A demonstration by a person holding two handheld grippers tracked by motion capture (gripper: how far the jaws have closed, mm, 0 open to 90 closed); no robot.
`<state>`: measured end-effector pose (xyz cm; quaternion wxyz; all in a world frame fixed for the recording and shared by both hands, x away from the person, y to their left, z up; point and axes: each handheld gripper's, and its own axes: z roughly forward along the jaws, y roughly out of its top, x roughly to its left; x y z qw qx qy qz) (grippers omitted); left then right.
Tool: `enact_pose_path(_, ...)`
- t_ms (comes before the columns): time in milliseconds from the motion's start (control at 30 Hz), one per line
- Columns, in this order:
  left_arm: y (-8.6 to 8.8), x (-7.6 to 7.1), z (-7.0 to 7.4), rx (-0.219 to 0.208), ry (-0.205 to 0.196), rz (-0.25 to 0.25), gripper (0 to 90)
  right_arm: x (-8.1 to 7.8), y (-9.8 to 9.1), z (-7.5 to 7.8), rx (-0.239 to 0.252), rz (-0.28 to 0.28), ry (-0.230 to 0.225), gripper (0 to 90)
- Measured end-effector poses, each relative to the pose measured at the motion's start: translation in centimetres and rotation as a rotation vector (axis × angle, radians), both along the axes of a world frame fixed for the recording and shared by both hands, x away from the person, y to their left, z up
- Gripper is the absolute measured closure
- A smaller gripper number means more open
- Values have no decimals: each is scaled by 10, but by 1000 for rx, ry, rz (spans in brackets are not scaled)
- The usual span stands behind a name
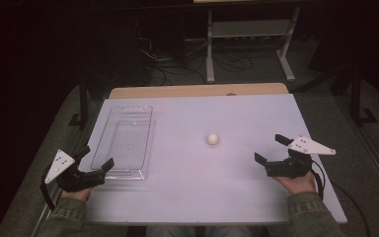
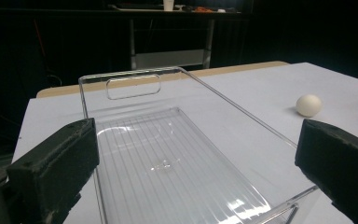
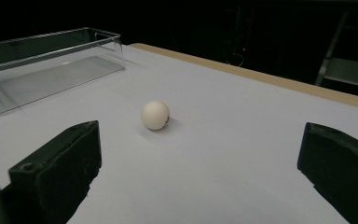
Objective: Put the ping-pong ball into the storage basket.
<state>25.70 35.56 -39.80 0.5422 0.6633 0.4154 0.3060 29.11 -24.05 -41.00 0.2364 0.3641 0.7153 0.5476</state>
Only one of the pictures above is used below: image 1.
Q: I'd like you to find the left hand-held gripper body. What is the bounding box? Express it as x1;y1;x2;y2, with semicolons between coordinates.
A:
43;149;107;194

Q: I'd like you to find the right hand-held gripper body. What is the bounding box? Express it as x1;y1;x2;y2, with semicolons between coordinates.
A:
265;134;338;180

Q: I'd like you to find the clear plastic tray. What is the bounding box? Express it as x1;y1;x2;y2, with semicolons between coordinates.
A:
90;105;157;182

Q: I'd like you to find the white ball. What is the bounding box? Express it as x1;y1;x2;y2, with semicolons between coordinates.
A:
205;132;220;146

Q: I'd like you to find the person's left hand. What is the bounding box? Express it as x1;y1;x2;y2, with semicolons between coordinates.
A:
60;188;93;202

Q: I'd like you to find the person's right hand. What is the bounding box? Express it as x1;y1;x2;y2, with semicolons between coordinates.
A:
273;171;317;196

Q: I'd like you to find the black metal stand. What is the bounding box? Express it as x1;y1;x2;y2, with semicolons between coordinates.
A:
348;64;378;126
68;76;92;130

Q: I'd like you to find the wooden table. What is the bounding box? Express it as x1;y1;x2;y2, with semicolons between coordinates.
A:
108;82;290;100

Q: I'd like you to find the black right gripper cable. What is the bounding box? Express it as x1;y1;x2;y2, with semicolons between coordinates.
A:
310;159;372;237

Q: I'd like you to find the tangle of floor cables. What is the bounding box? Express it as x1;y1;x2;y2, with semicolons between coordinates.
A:
137;34;277;87

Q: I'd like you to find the white metal desk frame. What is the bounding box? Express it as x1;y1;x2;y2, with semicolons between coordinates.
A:
192;0;310;84

